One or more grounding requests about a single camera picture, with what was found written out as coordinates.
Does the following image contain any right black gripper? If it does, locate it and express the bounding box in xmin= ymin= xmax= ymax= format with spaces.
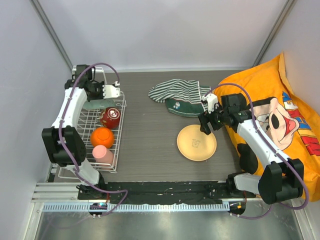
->
xmin=198 ymin=101 xmax=229 ymax=135

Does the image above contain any yellow round plate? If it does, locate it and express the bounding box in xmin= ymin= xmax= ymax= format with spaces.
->
xmin=176 ymin=124 xmax=217 ymax=162

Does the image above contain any light green divided tray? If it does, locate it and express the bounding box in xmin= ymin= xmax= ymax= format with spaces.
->
xmin=82 ymin=98 xmax=116 ymax=110

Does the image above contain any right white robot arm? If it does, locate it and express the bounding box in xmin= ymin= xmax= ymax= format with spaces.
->
xmin=198 ymin=93 xmax=305 ymax=205

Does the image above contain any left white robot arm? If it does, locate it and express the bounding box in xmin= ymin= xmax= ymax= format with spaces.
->
xmin=41 ymin=62 xmax=107 ymax=200

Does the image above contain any green striped towel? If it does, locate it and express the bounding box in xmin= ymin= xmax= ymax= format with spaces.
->
xmin=148 ymin=79 xmax=211 ymax=118

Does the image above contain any red patterned cup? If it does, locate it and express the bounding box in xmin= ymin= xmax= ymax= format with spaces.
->
xmin=99 ymin=107 xmax=121 ymax=129

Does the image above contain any orange bowl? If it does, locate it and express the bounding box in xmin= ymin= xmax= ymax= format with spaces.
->
xmin=90 ymin=127 xmax=115 ymax=149

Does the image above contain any pink cup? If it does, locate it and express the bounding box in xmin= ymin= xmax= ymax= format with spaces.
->
xmin=92 ymin=145 xmax=114 ymax=166

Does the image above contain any orange cartoon cloth bag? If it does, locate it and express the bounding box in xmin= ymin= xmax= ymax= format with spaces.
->
xmin=213 ymin=53 xmax=320 ymax=202

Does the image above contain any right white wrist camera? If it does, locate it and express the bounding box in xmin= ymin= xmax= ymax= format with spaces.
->
xmin=201 ymin=93 xmax=219 ymax=113

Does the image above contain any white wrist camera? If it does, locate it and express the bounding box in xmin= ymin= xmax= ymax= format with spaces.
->
xmin=201 ymin=93 xmax=219 ymax=113
xmin=102 ymin=80 xmax=121 ymax=99

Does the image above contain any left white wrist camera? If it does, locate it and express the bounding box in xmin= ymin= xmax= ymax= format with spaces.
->
xmin=102 ymin=80 xmax=121 ymax=99

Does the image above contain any white wire dish rack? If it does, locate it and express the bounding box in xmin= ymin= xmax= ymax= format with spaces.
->
xmin=42 ymin=64 xmax=127 ymax=181

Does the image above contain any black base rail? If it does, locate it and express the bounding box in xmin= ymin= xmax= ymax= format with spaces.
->
xmin=76 ymin=181 xmax=256 ymax=205

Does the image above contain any white slotted cable duct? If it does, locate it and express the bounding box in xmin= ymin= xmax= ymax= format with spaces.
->
xmin=42 ymin=202 xmax=230 ymax=213

